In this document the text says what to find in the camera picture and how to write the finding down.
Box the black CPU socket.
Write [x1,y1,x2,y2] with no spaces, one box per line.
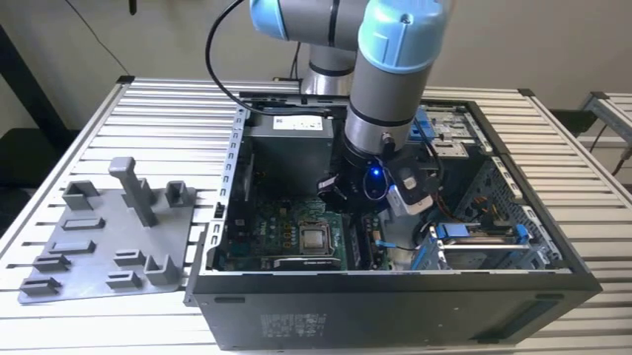
[294,220,335,258]

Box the grey power supply unit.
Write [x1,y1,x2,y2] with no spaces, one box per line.
[244,112,346,197]

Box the silver CPU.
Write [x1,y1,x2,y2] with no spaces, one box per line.
[300,229,331,255]

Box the green motherboard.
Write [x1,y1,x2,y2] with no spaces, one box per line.
[211,195,395,273]

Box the black graphics card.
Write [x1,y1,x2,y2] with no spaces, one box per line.
[272,257,342,271]

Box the grey metal drive cage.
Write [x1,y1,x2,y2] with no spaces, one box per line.
[389,103,490,203]

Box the hard disk in blue carrier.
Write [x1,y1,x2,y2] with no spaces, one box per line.
[418,223,533,273]

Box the black open PC case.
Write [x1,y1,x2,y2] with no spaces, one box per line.
[183,90,604,351]

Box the grey plastic part rack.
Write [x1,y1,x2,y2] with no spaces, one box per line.
[17,156,199,306]

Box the neighbouring metal slat table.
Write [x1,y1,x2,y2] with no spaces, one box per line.
[577,91,632,149]

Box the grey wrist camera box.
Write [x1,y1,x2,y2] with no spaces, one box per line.
[383,157,435,216]

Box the black wire with blue plug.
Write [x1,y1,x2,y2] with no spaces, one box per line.
[374,239,421,254]

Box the orange and red wire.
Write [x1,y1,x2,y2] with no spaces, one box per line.
[429,192,458,223]

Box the blue plastic drive bracket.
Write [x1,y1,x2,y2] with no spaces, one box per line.
[413,108,437,143]

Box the multicolour power wire bundle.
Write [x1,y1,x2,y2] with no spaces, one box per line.
[472,197,501,223]

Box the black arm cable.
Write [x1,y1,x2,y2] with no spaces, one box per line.
[204,0,346,116]

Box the black cable with plug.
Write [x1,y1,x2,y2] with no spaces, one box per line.
[589,124,632,175]

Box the thin black cable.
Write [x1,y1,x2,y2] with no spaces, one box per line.
[63,0,125,75]

